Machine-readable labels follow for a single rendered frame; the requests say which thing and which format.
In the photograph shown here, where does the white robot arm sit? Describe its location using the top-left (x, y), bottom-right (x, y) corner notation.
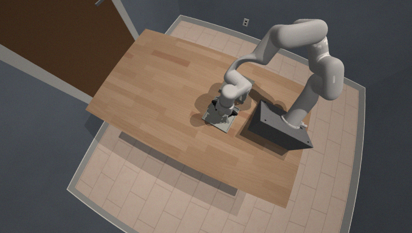
top-left (218, 19), bottom-right (344, 130)

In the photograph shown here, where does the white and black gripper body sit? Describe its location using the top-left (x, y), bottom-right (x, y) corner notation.
top-left (215, 99), bottom-right (234, 116)

